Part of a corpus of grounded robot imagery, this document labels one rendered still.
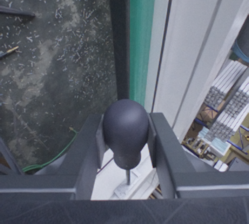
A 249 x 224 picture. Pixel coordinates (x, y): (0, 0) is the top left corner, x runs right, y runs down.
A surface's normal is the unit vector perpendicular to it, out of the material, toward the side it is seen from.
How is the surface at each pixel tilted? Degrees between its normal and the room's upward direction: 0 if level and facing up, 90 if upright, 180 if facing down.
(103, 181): 90
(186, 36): 90
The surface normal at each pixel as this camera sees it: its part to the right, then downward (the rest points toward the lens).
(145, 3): 0.72, 0.54
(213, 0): -0.70, 0.58
